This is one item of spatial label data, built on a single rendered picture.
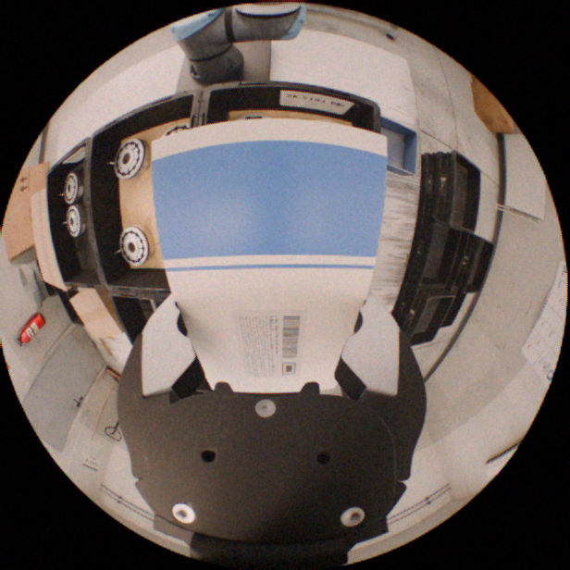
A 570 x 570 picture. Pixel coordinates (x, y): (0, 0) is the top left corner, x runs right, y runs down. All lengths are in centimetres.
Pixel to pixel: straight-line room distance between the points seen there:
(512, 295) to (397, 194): 251
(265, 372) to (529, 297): 287
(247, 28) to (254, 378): 57
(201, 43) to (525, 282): 306
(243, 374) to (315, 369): 6
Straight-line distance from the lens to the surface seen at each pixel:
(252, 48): 70
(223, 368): 16
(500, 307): 302
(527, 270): 289
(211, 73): 59
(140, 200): 51
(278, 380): 16
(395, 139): 68
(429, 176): 119
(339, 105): 39
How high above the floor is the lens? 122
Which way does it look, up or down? 61 degrees down
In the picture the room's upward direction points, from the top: 176 degrees clockwise
